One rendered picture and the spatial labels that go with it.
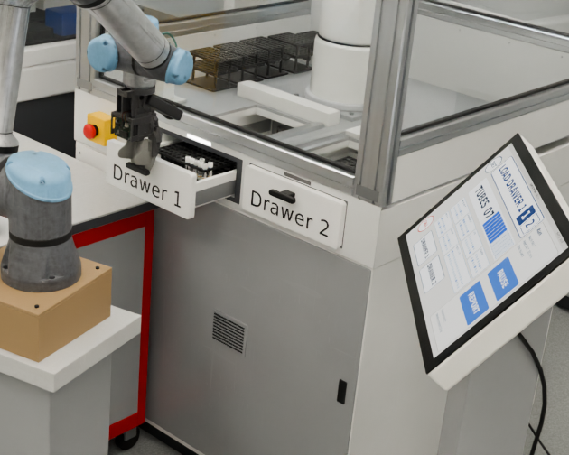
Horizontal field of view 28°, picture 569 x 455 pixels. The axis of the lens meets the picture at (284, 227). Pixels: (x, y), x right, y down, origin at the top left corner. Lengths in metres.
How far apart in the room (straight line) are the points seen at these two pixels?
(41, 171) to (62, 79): 1.41
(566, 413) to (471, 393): 1.67
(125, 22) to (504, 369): 0.95
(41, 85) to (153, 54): 1.18
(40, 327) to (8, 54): 0.50
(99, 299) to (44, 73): 1.33
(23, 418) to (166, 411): 0.94
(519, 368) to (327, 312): 0.71
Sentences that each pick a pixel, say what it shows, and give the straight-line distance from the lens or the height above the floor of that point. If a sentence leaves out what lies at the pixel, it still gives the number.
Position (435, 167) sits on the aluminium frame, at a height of 0.99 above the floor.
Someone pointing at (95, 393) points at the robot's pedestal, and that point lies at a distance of 2.31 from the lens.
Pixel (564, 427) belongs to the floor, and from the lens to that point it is 3.59.
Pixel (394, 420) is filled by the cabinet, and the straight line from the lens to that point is 2.83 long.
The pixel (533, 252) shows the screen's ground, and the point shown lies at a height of 1.14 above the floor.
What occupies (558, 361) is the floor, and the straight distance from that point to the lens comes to 3.95.
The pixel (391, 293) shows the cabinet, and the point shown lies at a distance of 2.58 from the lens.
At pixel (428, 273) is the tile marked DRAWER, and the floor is 1.00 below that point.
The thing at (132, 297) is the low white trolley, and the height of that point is 0.50.
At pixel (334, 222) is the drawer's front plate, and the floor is 0.88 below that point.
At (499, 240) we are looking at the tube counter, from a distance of 1.90.
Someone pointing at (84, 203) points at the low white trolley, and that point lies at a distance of 2.80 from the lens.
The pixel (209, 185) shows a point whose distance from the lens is 2.63.
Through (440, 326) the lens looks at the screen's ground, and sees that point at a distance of 1.84.
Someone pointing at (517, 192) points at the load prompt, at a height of 1.16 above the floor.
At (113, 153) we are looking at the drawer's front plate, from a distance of 2.73.
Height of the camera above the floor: 1.84
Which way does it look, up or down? 23 degrees down
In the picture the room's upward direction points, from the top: 5 degrees clockwise
